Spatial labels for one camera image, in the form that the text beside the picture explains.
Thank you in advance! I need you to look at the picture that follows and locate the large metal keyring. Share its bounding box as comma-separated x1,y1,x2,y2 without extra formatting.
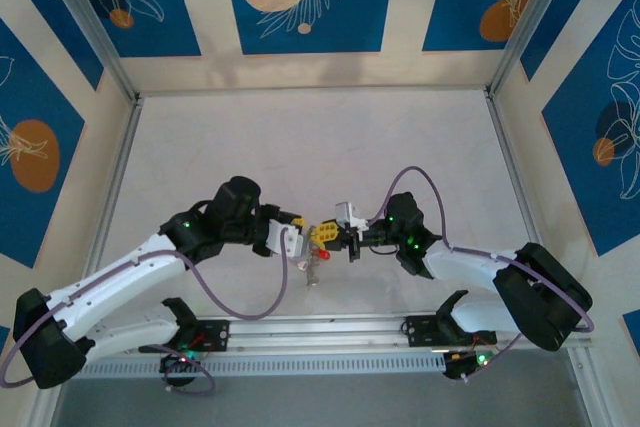
297,239,324,289

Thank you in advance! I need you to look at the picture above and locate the right controller board green light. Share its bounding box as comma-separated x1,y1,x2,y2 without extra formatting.
442,350,494,381

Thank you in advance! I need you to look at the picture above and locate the controller board green light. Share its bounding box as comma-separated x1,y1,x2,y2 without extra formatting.
159,349,204,388
442,350,494,381

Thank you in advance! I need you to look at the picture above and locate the left controller board green light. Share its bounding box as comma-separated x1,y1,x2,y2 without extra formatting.
159,349,204,388

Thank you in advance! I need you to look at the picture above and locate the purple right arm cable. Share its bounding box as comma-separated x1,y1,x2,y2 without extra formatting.
367,165,596,383

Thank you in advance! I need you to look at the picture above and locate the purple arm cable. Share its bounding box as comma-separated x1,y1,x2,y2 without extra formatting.
367,165,596,383
0,226,291,389

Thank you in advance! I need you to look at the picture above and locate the aluminium mounting rail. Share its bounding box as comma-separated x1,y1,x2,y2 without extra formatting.
42,314,594,361

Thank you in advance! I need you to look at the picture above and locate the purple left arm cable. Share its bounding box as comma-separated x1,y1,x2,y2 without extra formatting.
0,226,291,389

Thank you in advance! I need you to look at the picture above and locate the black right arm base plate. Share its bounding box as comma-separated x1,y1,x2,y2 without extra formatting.
403,315,499,348

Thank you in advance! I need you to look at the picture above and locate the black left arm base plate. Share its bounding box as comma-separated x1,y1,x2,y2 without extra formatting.
138,319,231,353

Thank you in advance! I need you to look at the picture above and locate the aluminium table side rail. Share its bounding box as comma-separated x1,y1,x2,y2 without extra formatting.
484,89,616,427
19,94,146,427

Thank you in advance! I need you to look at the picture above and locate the grey slotted cable duct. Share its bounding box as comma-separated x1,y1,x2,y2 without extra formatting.
64,352,449,379

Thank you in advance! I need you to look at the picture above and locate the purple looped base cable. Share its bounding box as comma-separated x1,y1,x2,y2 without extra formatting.
163,344,217,396

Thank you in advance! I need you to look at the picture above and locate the blue floral wall panel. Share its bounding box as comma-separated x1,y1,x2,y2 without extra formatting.
0,0,105,92
221,0,399,55
542,0,640,257
422,0,556,53
62,0,203,59
519,0,617,82
0,19,86,269

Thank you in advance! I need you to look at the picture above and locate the aluminium frame post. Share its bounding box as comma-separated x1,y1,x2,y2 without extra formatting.
487,0,584,98
34,0,141,103

